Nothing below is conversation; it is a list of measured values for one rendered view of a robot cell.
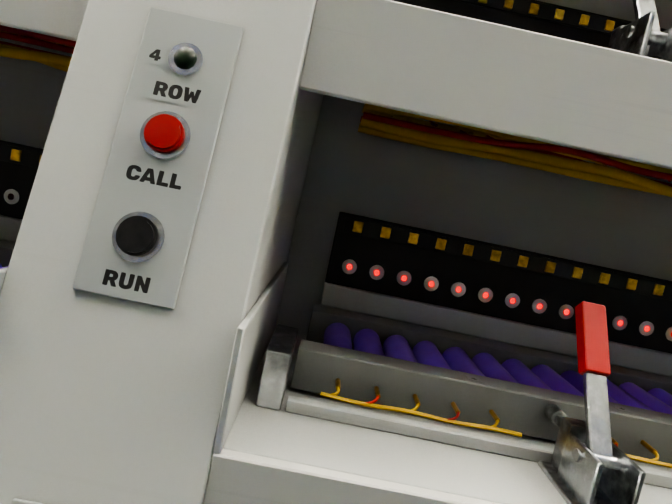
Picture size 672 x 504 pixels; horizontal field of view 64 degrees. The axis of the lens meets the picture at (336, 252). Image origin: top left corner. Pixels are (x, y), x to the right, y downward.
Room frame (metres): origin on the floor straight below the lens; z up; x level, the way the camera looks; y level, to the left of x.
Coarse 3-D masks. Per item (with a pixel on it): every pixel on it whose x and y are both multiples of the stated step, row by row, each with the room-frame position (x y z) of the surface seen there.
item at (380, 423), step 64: (384, 256) 0.39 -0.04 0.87; (448, 256) 0.39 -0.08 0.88; (512, 256) 0.38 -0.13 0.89; (256, 320) 0.24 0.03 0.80; (320, 320) 0.37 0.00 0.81; (384, 320) 0.39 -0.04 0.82; (448, 320) 0.39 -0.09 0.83; (512, 320) 0.40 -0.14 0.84; (576, 320) 0.26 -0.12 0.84; (640, 320) 0.40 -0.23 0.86; (256, 384) 0.29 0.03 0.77; (320, 384) 0.29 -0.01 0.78; (384, 384) 0.29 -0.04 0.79; (448, 384) 0.29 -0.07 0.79; (512, 384) 0.30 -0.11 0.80; (576, 384) 0.35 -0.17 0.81; (640, 384) 0.38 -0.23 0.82; (256, 448) 0.23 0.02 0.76; (320, 448) 0.24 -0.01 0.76; (384, 448) 0.25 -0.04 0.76; (448, 448) 0.26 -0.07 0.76; (512, 448) 0.27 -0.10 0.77; (576, 448) 0.24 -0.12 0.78; (640, 448) 0.29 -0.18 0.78
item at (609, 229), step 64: (576, 0) 0.42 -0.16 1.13; (0, 64) 0.41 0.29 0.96; (0, 128) 0.41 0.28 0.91; (320, 128) 0.42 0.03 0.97; (320, 192) 0.42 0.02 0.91; (384, 192) 0.42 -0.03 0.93; (448, 192) 0.42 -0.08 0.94; (512, 192) 0.42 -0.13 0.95; (576, 192) 0.42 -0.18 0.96; (640, 192) 0.42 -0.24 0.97; (320, 256) 0.42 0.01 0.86; (576, 256) 0.42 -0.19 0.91; (640, 256) 0.42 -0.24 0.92
